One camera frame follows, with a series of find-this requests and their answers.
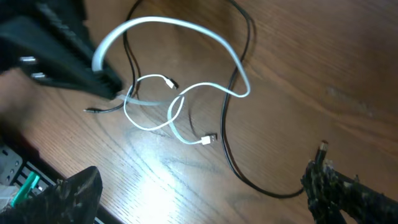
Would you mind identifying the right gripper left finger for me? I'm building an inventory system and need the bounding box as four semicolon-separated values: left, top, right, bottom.
1;166;103;224

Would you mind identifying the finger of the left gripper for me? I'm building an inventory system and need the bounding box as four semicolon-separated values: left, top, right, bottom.
1;0;123;100

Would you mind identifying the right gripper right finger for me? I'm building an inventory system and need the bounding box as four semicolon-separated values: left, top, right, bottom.
301;161;397;223

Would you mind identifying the white USB cable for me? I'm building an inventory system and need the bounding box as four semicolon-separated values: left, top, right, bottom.
91;16;251;146

